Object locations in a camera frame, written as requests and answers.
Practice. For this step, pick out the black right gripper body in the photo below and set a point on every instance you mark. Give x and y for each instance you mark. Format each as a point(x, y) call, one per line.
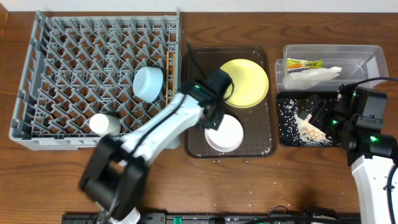
point(328, 121)

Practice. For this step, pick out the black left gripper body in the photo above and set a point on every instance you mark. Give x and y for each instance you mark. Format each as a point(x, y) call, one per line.
point(213, 119)

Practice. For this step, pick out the white tissue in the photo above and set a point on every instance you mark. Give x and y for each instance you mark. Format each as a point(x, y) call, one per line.
point(309, 78)

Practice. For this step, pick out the yellow plate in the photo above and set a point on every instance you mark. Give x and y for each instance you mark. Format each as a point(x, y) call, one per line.
point(251, 83)

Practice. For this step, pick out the green snack wrapper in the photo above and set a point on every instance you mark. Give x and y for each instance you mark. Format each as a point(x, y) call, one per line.
point(293, 64)

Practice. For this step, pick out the white bowl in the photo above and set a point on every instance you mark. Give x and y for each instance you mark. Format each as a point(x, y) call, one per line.
point(228, 137)

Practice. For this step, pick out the light blue bowl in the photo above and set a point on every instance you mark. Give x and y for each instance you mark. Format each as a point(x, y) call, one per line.
point(147, 84)

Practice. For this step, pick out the white cup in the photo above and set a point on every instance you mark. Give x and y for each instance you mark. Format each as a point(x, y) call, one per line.
point(104, 124)

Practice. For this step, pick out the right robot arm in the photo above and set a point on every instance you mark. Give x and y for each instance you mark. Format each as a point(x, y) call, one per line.
point(355, 120)

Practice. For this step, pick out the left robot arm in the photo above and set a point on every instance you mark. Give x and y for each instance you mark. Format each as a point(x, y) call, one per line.
point(116, 174)

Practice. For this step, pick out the black waste tray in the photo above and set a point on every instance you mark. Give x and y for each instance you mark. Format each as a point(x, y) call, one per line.
point(298, 95)

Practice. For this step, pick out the rice and nutshell pile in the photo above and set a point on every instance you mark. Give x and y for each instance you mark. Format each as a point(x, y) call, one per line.
point(294, 131)

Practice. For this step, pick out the clear plastic bin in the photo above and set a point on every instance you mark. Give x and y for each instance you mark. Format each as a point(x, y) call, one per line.
point(357, 63)

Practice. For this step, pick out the dark brown serving tray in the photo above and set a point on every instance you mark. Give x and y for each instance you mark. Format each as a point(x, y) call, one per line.
point(259, 121)

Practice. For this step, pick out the grey dish rack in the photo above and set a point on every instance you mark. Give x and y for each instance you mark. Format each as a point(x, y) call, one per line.
point(77, 67)

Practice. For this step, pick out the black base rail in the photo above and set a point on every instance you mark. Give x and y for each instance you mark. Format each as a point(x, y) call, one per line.
point(164, 218)

